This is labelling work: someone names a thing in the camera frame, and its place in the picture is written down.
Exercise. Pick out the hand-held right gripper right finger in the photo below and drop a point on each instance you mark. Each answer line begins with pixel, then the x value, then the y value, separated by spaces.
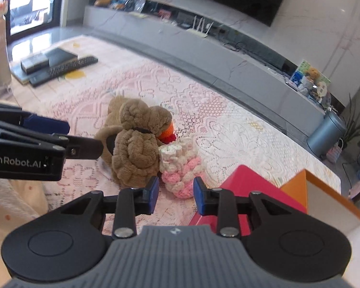
pixel 199 196

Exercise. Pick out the pink small heater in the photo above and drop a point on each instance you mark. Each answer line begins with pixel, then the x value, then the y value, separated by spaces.
pixel 359 190

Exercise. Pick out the tall-leaf potted plant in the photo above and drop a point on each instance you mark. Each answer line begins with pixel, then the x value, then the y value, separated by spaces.
pixel 357 123

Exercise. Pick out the black book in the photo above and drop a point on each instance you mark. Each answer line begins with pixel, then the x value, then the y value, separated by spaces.
pixel 61 54

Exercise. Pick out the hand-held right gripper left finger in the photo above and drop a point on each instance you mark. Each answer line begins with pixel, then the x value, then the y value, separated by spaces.
pixel 153 196

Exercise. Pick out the white router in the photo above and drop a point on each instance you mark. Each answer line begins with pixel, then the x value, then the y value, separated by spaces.
pixel 198 33

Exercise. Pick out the black remote control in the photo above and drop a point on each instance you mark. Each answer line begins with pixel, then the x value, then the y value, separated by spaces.
pixel 72 65

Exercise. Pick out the cream dotted blanket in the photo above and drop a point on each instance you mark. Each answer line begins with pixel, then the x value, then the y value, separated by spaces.
pixel 18 198

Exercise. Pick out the grey flat box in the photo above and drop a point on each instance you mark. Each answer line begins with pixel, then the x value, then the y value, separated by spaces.
pixel 33 63

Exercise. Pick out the orange cardboard box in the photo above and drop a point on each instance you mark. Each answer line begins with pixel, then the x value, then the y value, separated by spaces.
pixel 297 186

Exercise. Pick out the grey marble TV console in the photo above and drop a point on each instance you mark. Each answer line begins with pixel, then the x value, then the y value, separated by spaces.
pixel 258 75

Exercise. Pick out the golden ornament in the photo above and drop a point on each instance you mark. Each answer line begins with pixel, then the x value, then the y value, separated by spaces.
pixel 103 1

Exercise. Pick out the teddy bear gift box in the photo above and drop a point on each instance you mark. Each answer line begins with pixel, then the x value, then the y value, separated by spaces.
pixel 310 81

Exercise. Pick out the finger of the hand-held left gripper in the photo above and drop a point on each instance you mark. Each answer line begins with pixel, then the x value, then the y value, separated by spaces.
pixel 84 148
pixel 48 124

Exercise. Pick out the grey round trash bin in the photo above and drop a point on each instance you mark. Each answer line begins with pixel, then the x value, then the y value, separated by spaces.
pixel 327 135

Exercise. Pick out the pink lace tablecloth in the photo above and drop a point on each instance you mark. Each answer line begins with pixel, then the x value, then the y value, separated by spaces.
pixel 213 117

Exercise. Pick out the red box with balls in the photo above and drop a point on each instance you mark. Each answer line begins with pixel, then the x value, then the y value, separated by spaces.
pixel 252 181

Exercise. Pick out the orange red knitted toy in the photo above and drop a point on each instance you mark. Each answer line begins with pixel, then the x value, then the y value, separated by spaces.
pixel 168 133

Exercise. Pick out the pink white crochet pouch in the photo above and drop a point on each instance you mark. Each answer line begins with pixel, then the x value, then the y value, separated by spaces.
pixel 180 168

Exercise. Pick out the small pink bag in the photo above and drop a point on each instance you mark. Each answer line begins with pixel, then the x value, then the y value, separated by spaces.
pixel 334 154

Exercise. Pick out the brown plush toy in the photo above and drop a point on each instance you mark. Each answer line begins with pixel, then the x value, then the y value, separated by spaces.
pixel 135 153

